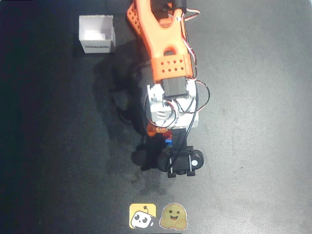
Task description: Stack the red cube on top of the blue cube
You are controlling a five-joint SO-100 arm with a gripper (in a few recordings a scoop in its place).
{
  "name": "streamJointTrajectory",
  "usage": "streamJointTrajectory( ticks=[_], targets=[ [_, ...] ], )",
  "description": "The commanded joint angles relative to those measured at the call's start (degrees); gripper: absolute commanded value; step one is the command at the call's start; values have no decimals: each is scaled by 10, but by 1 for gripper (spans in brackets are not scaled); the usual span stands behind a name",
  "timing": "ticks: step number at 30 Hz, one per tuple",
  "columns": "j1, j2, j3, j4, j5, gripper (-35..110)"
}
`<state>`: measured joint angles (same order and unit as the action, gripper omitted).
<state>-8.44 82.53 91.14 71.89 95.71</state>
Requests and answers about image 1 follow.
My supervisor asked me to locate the red white servo cable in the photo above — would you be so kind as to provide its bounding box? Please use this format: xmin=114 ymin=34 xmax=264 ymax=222
xmin=180 ymin=8 xmax=202 ymax=80

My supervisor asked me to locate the yellow robot sticker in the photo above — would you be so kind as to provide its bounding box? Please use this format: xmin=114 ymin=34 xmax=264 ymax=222
xmin=129 ymin=203 xmax=157 ymax=230

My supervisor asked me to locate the white cardboard box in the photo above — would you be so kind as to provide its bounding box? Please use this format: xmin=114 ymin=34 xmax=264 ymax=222
xmin=78 ymin=14 xmax=117 ymax=54

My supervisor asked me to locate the hugging face emoji sticker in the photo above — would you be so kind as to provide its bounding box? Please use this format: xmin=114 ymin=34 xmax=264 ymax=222
xmin=158 ymin=202 xmax=188 ymax=231

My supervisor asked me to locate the black camera cable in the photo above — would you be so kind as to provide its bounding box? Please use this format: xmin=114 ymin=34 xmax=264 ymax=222
xmin=168 ymin=80 xmax=211 ymax=171

